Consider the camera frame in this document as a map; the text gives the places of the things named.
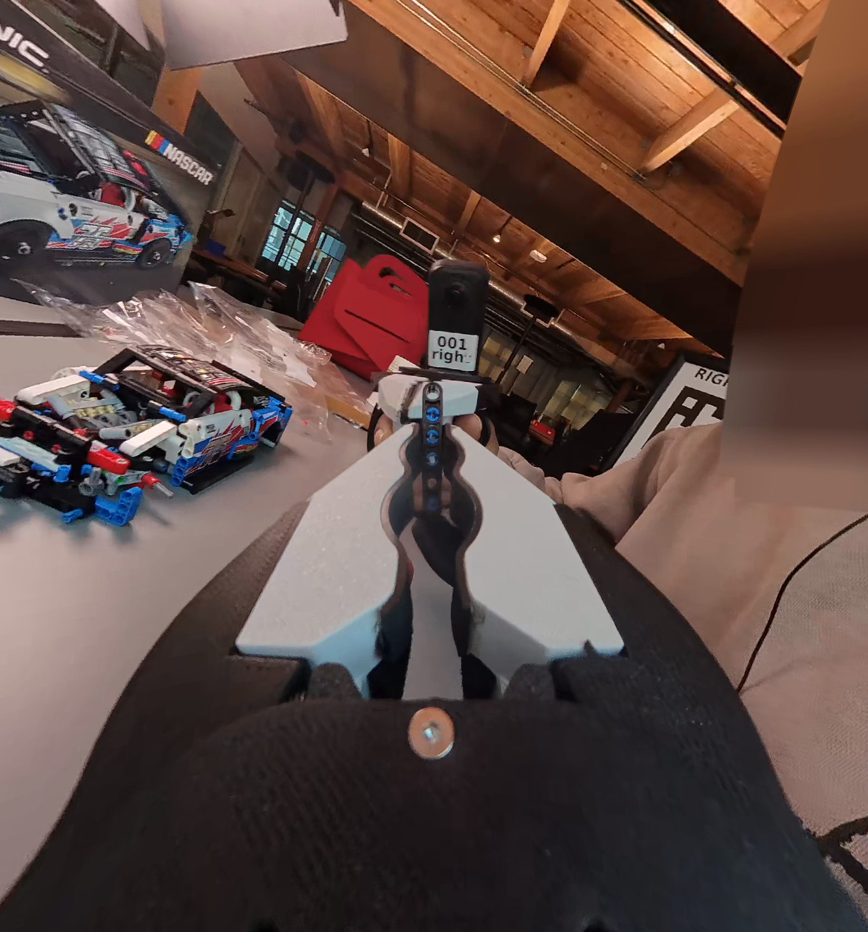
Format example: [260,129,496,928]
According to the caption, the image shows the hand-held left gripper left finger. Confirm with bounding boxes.
[234,426,415,694]

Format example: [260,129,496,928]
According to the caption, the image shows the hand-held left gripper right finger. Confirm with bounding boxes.
[451,428,626,690]

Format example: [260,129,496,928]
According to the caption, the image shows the black five hole beam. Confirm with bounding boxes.
[418,383,451,518]

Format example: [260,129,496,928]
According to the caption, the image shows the person's right forearm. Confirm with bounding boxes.
[500,422,726,540]

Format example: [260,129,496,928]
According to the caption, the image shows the grey desk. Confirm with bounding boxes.
[0,291,377,904]

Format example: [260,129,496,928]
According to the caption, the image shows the black light stand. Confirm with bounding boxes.
[503,295,562,394]

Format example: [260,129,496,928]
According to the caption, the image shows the red felt bag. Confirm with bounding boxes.
[299,255,431,380]

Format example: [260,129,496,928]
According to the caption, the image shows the clear plastic parts bag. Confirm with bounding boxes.
[22,280,373,445]

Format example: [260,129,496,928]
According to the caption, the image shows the partly built toy brick car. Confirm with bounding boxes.
[0,346,293,527]

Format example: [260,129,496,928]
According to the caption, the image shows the black white printed sign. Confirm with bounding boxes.
[609,353,730,467]

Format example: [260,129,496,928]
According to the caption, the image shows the studio light panel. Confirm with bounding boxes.
[95,0,349,72]

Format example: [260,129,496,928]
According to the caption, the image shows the black toy car set box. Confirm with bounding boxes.
[0,0,220,307]

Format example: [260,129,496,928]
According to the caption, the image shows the black sweatshirt drawstring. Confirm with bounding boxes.
[736,513,868,693]

